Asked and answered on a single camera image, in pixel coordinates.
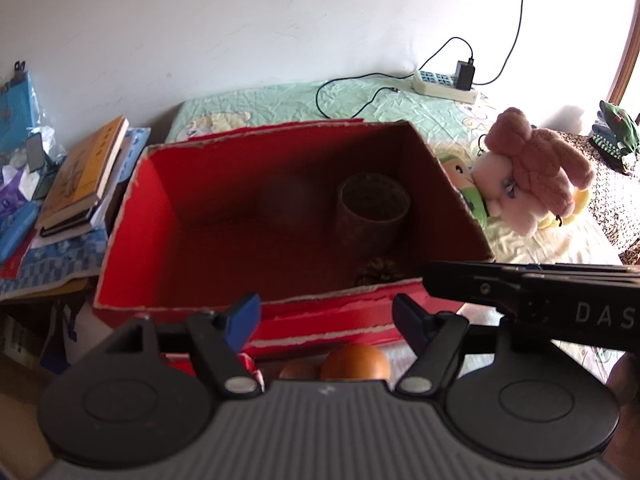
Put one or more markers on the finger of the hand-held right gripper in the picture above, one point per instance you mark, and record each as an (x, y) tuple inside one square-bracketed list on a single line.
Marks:
[(465, 285), (575, 267)]

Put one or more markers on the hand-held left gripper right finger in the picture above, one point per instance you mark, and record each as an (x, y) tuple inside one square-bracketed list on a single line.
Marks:
[(407, 322)]

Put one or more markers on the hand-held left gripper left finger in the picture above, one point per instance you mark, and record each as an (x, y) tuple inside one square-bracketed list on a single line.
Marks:
[(244, 317)]

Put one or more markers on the white slipper toy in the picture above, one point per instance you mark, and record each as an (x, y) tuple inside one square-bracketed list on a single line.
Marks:
[(251, 366)]

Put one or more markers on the orange-brown gourd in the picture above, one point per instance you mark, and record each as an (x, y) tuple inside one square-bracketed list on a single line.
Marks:
[(355, 364)]

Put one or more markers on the small red carton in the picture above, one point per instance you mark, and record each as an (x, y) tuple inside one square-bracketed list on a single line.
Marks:
[(181, 365)]

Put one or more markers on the red cardboard box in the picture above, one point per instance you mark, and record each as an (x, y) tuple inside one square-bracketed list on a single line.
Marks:
[(210, 195)]

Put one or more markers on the person's right forearm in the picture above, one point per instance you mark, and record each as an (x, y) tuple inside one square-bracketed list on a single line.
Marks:
[(625, 380)]

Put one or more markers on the yellow plush toy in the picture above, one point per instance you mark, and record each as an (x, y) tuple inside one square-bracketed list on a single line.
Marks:
[(575, 210)]

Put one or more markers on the brown pine cone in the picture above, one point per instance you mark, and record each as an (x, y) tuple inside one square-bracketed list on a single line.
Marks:
[(375, 272)]

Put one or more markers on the brown patterned blanket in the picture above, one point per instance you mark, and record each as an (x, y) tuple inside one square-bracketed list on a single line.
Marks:
[(612, 210)]

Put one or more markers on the green plush toy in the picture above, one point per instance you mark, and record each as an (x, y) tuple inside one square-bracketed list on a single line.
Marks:
[(467, 187)]

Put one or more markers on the grey woven pen holder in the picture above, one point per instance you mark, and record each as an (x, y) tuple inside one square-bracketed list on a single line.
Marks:
[(367, 230)]

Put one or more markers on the light pink plush toy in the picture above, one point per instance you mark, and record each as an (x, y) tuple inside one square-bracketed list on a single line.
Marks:
[(502, 180)]

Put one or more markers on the dusty pink plush bear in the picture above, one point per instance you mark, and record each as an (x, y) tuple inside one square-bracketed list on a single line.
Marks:
[(540, 155)]

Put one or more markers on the dark striped cloth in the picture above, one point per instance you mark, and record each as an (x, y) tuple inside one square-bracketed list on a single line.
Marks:
[(607, 147)]

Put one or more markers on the green cloth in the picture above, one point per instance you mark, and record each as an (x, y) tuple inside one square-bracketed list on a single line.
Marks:
[(622, 125)]

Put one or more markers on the black-covered book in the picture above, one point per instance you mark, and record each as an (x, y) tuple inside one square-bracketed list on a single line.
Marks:
[(75, 225)]

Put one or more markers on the blue patterned cloth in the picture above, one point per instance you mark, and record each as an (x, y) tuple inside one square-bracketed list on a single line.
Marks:
[(55, 265)]

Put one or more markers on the white power strip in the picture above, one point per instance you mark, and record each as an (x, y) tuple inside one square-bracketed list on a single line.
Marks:
[(436, 85)]

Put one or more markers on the blue white booklet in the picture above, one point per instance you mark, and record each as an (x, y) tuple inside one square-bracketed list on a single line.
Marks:
[(136, 142)]

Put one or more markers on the black charger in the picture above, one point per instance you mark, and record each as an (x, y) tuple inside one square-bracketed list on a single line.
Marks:
[(464, 76)]

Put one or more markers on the green cartoon bed sheet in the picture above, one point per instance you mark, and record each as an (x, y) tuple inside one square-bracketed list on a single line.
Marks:
[(280, 102)]

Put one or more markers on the yellow book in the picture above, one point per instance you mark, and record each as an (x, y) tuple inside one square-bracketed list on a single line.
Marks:
[(82, 170)]

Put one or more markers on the blue pencil case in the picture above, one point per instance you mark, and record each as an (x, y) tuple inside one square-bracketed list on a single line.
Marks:
[(15, 235)]

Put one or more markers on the purple tissue pack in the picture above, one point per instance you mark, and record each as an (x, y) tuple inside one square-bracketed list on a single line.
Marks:
[(10, 195)]

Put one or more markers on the blue plastic bag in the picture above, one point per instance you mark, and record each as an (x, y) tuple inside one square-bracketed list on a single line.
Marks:
[(15, 110)]

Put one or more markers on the wooden door frame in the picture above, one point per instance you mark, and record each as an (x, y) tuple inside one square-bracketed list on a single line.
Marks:
[(625, 70)]

